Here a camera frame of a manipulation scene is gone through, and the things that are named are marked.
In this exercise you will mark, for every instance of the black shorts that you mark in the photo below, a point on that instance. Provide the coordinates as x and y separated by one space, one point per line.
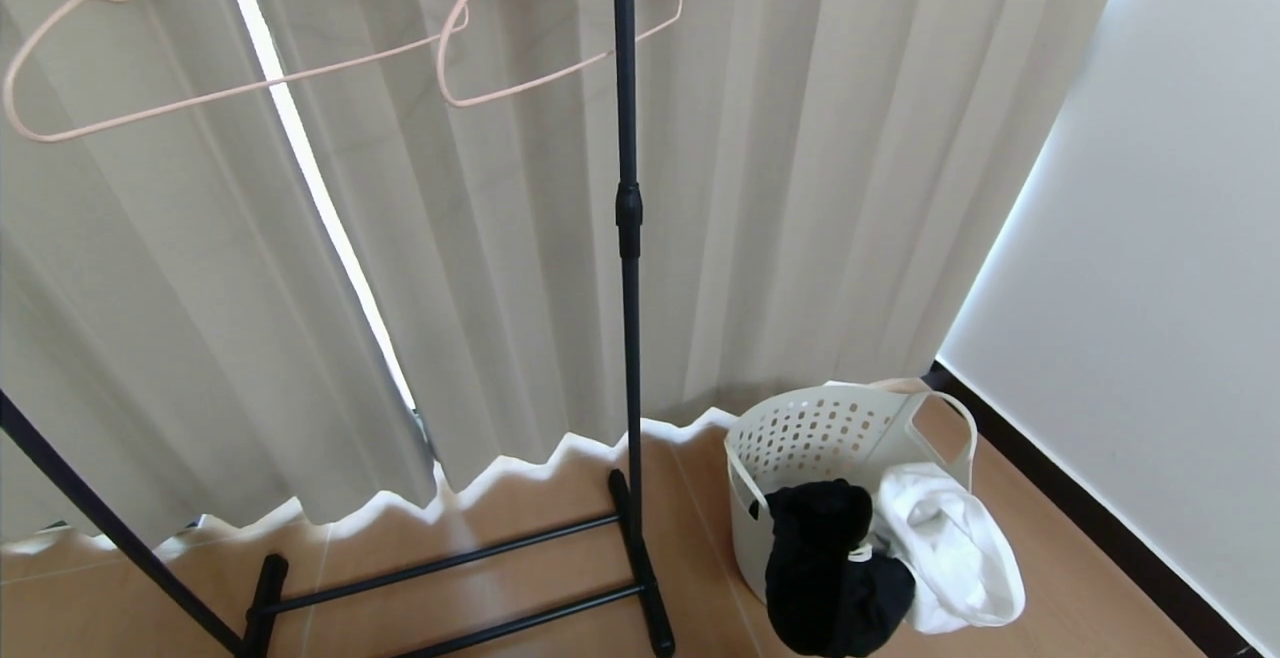
830 578

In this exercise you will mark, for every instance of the black clothes rack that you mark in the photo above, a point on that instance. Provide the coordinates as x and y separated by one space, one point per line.
627 138

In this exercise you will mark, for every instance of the white laundry basket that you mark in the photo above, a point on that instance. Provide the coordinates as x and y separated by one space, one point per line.
810 438

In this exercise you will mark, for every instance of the pink clothes hanger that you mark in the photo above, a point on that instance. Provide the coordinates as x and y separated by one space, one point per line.
250 87
550 70

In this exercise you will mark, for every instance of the beige curtain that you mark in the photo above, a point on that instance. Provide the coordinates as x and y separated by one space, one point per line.
800 138

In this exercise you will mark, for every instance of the white garment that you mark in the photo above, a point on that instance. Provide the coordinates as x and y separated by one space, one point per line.
950 548

